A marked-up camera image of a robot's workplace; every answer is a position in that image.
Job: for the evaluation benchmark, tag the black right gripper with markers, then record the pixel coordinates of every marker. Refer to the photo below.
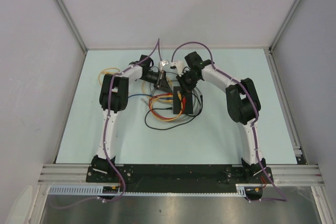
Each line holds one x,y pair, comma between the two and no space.
187,89

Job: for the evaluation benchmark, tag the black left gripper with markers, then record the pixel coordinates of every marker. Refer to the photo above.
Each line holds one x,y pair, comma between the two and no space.
161,83

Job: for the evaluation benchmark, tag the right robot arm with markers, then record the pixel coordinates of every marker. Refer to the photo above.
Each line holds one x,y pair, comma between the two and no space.
243,106

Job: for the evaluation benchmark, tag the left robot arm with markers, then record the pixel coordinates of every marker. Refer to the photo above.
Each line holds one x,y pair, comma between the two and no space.
113,99

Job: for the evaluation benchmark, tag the black network switch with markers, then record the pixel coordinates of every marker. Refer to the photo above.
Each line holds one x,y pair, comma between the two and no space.
178,98

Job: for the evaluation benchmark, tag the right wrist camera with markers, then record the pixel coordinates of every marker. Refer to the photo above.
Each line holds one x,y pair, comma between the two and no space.
178,66

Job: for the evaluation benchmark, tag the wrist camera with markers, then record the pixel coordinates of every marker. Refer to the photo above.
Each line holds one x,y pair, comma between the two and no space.
163,63
178,66

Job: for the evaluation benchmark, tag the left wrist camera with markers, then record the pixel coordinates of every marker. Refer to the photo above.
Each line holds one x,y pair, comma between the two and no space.
163,63

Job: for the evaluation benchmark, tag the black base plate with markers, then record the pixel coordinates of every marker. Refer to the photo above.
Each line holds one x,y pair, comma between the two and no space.
193,179

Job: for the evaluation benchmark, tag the grey cable duct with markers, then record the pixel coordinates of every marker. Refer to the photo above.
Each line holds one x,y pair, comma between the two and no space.
95,190

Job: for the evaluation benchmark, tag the aluminium frame rail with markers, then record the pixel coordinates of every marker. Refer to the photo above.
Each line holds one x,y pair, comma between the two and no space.
284,175

